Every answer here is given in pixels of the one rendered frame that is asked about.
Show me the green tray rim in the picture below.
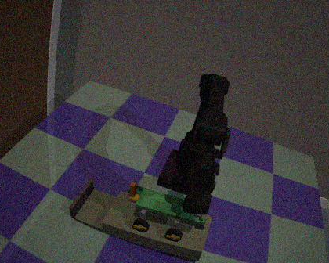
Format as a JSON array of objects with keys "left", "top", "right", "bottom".
[{"left": 136, "top": 185, "right": 144, "bottom": 191}]

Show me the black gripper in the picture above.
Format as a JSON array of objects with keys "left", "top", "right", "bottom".
[{"left": 183, "top": 162, "right": 220, "bottom": 215}]

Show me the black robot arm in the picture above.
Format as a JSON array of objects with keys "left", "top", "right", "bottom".
[{"left": 171, "top": 74, "right": 230, "bottom": 192}]

